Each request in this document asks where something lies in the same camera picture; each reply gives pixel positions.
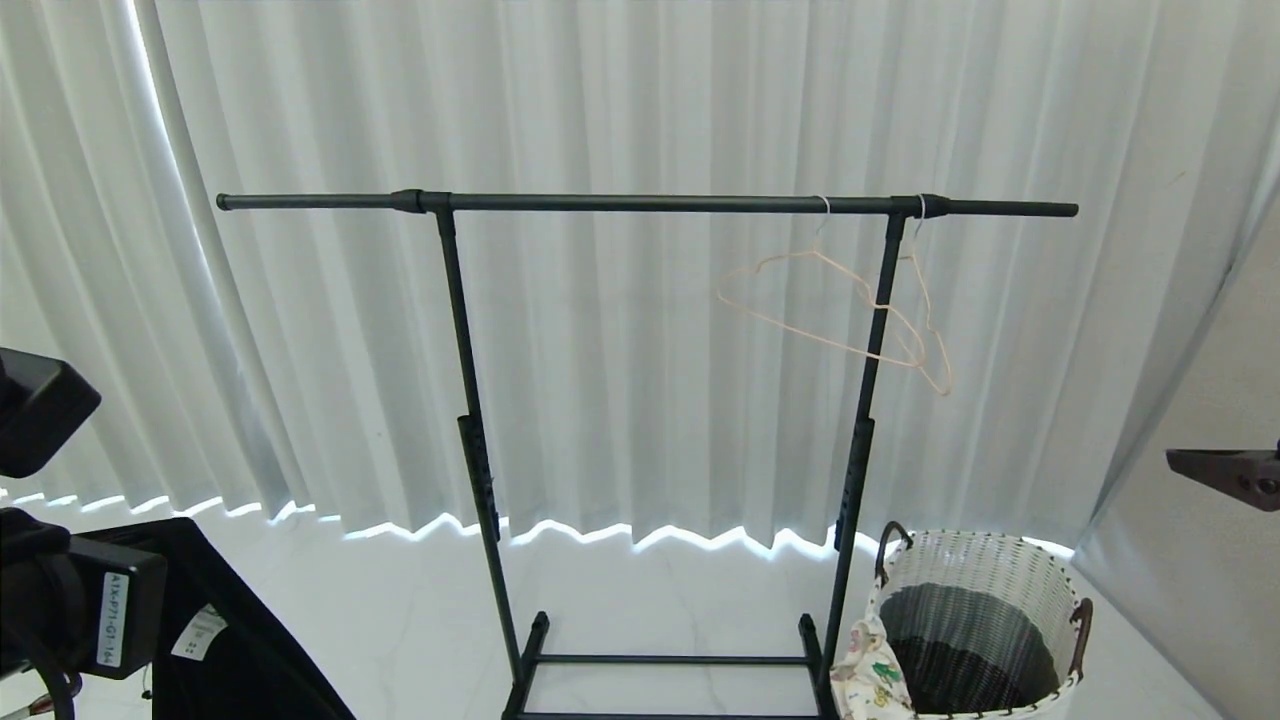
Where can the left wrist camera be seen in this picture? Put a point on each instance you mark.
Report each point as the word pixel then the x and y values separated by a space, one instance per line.
pixel 40 410

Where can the cream printed garment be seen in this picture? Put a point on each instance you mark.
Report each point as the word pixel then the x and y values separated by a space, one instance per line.
pixel 865 680

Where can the white curtain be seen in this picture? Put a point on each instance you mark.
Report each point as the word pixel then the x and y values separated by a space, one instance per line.
pixel 620 380

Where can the black clothes rack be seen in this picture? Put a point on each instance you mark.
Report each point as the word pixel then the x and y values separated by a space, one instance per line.
pixel 650 203

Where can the pink clothes hanger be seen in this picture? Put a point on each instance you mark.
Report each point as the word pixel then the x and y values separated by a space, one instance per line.
pixel 944 385
pixel 815 251

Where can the white laundry basket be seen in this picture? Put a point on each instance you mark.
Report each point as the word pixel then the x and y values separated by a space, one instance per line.
pixel 1000 565

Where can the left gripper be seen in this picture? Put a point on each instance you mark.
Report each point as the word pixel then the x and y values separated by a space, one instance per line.
pixel 140 620

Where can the black T-shirt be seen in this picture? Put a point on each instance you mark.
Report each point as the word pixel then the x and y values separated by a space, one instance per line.
pixel 250 680

